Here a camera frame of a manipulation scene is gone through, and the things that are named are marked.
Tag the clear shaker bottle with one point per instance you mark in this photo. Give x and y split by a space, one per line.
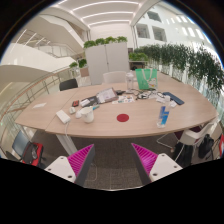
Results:
129 82

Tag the black notebook with packet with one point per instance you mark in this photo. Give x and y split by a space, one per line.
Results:
89 101

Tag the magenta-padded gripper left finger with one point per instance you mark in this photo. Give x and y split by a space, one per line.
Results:
63 166

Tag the red and black backpack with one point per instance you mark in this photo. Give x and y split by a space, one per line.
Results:
33 154

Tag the white chair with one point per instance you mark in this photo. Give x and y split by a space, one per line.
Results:
114 77
196 135

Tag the white cabinet with plants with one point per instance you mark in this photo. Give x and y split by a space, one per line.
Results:
106 63

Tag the small white box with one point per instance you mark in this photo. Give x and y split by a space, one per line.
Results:
161 99

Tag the colourful sticker sheet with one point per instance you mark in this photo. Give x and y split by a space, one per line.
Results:
124 99

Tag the dark blue flat case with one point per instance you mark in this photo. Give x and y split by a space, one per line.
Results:
174 98

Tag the green hedge plant row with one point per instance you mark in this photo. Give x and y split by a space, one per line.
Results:
186 61

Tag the white mug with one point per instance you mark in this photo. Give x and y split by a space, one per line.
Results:
87 115

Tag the black chair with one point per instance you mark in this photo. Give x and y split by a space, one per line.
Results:
68 84

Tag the clear blue-labelled water bottle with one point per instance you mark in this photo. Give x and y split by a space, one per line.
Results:
163 116

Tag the white power strip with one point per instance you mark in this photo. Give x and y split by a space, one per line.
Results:
63 116

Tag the flat round red coaster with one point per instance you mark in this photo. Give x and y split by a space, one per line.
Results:
122 117

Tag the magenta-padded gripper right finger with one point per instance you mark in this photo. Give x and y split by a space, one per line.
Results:
163 166

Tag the white open booklet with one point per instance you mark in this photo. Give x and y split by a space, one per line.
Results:
107 95

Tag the small white round device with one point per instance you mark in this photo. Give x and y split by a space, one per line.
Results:
72 110

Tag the ceiling light strips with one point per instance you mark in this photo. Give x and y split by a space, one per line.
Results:
106 13

